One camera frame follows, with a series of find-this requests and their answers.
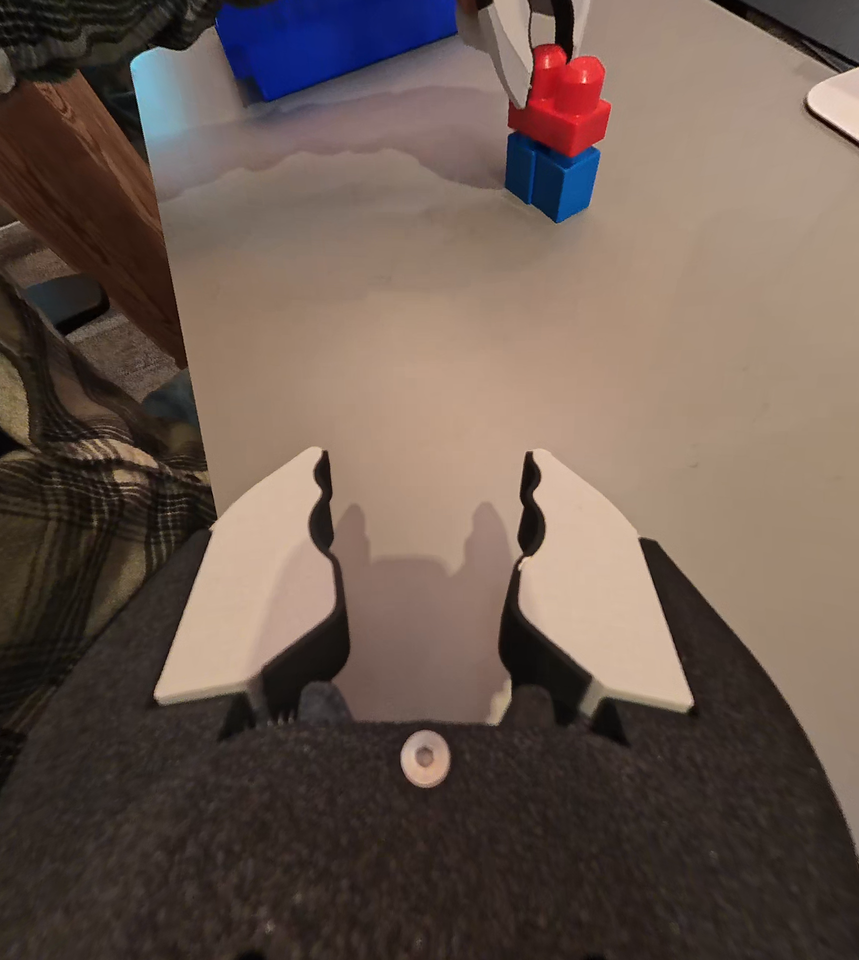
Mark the blue plastic bin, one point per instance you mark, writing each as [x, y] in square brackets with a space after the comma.
[324, 37]

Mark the wooden table leg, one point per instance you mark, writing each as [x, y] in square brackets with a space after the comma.
[77, 180]

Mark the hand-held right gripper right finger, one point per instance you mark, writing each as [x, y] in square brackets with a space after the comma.
[594, 592]

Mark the person's plaid shirt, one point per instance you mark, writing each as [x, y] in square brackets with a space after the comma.
[39, 525]

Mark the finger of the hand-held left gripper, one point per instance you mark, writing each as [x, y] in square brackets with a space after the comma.
[578, 26]
[512, 52]

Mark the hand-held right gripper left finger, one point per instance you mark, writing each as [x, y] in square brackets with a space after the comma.
[249, 585]

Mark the red mega block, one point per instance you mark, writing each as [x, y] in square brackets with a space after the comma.
[561, 105]

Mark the blue mega block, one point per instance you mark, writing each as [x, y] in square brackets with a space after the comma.
[557, 180]

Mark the black chair base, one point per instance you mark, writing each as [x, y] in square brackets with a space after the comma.
[69, 300]

